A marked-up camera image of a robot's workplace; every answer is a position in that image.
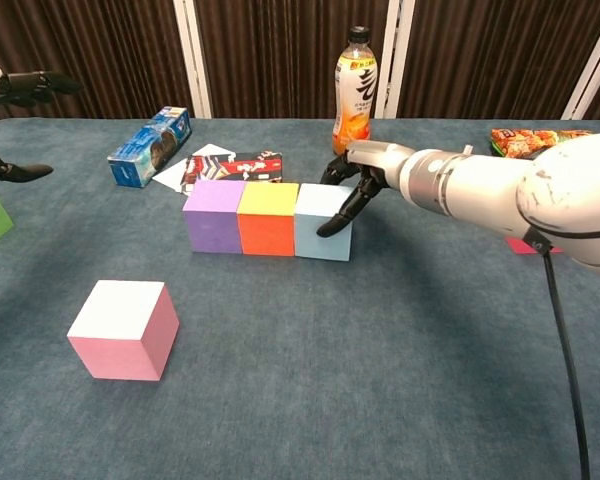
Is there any orange drink bottle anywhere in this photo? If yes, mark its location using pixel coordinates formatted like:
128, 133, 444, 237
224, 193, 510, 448
331, 25, 379, 156

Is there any red foam cube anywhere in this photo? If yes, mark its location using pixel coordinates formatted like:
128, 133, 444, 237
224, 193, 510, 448
504, 237, 564, 255

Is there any blue grey felt table cover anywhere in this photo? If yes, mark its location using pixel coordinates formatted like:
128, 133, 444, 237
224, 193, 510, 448
0, 117, 600, 480

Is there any white partition post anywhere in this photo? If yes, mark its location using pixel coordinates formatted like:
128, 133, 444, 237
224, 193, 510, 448
561, 0, 600, 121
374, 0, 417, 120
173, 0, 214, 120

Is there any red black card packet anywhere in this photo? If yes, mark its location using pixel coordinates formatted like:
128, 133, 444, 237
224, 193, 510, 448
179, 148, 284, 196

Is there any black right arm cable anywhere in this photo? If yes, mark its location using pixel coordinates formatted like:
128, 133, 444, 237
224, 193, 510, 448
527, 227, 594, 480

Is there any blue biscuit box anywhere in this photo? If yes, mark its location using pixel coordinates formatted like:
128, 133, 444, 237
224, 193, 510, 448
106, 105, 193, 189

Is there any orange cube with yellow face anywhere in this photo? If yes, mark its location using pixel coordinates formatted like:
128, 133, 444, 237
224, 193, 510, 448
236, 181, 300, 257

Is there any pink cube with white face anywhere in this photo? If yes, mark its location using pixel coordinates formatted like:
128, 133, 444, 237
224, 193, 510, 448
66, 279, 181, 383

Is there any light blue foam cube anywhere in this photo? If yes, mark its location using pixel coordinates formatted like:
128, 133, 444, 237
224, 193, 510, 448
293, 183, 356, 262

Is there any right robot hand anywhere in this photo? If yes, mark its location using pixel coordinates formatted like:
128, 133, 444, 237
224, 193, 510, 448
315, 139, 416, 239

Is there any orange green snack bag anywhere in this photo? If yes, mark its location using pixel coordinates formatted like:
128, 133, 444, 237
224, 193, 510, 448
489, 127, 594, 161

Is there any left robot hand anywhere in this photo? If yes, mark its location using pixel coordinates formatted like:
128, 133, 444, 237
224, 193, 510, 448
0, 62, 84, 184

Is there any purple foam cube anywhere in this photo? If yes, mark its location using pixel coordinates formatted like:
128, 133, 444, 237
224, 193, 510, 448
182, 179, 246, 255

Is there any white paper sheet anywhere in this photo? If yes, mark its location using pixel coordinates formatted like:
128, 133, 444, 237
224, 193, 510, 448
151, 143, 236, 192

